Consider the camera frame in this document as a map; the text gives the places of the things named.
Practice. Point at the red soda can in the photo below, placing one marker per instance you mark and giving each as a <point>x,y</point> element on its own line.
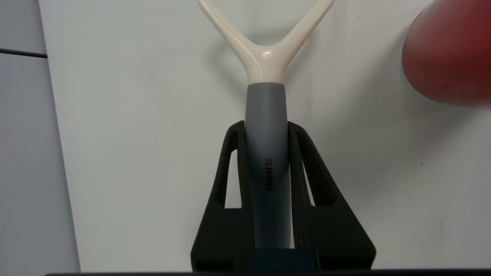
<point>452,53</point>

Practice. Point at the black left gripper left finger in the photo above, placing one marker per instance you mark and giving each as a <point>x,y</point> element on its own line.
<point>226,234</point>

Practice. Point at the grey and cream peeler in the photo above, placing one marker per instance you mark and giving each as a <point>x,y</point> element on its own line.
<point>266,134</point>

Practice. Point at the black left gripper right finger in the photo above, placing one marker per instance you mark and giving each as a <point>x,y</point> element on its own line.
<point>330,234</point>

